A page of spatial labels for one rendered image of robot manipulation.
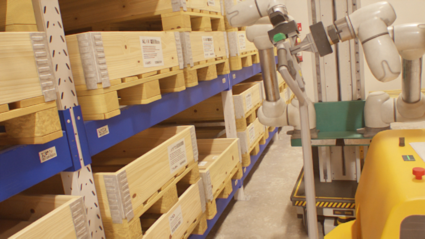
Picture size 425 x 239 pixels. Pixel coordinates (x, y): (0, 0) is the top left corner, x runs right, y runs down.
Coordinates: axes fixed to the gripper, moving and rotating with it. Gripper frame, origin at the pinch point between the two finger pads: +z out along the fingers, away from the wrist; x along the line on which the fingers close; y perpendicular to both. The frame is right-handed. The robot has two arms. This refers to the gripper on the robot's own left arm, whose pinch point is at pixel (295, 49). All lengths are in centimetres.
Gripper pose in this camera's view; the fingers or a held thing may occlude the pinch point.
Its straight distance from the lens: 149.6
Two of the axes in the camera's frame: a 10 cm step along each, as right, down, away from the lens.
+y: 3.3, -2.2, 9.2
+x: -3.8, -9.2, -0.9
